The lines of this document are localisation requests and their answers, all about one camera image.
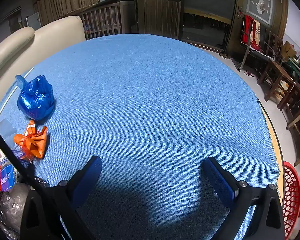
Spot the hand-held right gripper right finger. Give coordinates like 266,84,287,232
202,156,287,240

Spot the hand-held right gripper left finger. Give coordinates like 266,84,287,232
20,155,102,240

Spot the orange wrapper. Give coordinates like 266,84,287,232
14,120,48,160

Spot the red plastic basket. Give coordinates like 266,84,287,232
281,161,300,239

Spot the blue toothpaste box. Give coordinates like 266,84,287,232
0,150,28,195

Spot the grey plastic bag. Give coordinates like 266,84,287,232
0,182,32,240

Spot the blue plastic bag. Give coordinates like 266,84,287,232
15,75,56,120

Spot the blue tablecloth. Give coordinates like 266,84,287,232
0,34,282,240

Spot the dark wooden stool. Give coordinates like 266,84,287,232
257,60,298,101
277,80,300,123

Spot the thin white stick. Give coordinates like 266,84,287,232
0,67,35,123

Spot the dark wooden chair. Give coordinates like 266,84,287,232
264,31,284,63

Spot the cardboard box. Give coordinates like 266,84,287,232
281,41,297,58

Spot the cream leather chair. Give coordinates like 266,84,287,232
0,26,36,120
27,16,87,63

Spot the beige striped garment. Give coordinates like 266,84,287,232
252,20,262,47

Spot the red garment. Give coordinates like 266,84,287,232
241,15,262,53

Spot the wooden crib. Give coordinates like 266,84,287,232
79,1,135,40

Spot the white appliance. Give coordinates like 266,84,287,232
26,12,42,30

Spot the wooden door with glass panel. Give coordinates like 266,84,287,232
134,0,185,40
226,0,289,58

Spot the beige curtain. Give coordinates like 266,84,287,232
31,0,103,27

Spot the black cable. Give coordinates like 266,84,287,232
0,122,40,193

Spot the metal frame chair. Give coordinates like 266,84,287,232
236,15,275,71

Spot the dark wall frame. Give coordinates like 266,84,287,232
9,7,23,33

